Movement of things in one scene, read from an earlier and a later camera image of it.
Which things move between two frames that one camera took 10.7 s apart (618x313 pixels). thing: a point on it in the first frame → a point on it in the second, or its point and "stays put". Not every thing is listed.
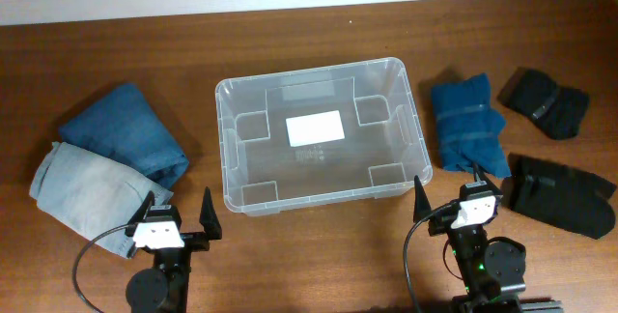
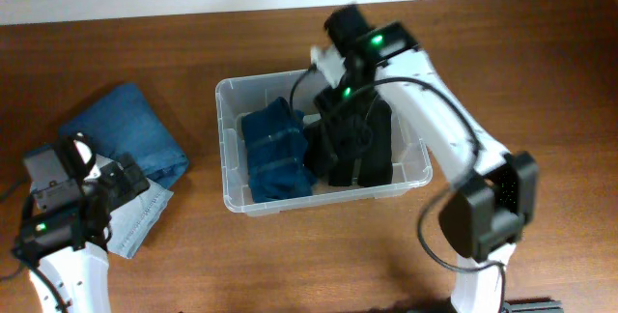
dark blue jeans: (124, 126) stays put
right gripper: (439, 222) → (334, 105)
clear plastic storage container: (321, 135) stays put
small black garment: (560, 111) → (320, 149)
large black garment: (574, 199) → (360, 146)
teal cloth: (470, 131) → (276, 151)
